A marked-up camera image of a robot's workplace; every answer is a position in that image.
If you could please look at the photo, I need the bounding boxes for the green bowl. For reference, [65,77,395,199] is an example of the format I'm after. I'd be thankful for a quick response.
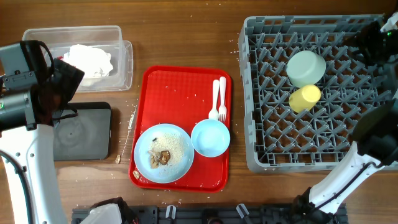
[286,50,326,88]

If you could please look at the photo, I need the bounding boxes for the food scraps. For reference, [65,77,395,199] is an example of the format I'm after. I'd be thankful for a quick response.
[148,137,171,169]

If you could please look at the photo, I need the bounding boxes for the yellow cup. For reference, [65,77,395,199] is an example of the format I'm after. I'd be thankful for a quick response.
[289,85,322,113]

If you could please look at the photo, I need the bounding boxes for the black waste tray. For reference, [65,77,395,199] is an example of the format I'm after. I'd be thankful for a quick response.
[53,102,112,161]

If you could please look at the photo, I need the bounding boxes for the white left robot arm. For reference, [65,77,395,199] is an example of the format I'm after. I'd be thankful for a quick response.
[1,40,84,223]

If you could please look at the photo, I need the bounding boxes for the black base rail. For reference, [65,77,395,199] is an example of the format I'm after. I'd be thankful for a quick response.
[71,202,349,224]

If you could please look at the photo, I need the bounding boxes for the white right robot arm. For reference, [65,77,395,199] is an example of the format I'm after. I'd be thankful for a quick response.
[289,13,397,223]

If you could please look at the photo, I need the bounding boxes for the light blue plate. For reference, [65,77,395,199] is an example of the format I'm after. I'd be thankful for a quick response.
[133,124,195,184]

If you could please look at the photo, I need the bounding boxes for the food crumb on table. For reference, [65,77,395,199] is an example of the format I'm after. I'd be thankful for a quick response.
[115,155,121,164]

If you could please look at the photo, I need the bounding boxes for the clear plastic waste bin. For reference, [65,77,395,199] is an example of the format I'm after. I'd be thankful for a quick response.
[22,26,134,92]

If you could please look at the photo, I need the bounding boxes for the red plastic tray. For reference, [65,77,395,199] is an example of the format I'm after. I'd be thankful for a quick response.
[129,65,232,193]

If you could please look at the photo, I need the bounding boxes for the white plastic fork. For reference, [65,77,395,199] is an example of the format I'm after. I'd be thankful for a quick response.
[219,77,227,122]

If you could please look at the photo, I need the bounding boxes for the white napkin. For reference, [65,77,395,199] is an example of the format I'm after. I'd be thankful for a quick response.
[62,44,114,78]

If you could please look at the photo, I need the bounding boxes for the light blue bowl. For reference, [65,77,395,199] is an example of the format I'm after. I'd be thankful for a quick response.
[191,119,231,157]

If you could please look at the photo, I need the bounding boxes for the white plastic spoon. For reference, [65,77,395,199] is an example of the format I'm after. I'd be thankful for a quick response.
[208,80,220,120]

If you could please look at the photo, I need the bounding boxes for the grey dishwasher rack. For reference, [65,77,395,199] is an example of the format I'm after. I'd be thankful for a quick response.
[238,14,397,173]

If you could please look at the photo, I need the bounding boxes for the food crumb on tray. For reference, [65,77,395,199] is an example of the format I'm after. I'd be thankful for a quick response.
[132,170,141,180]

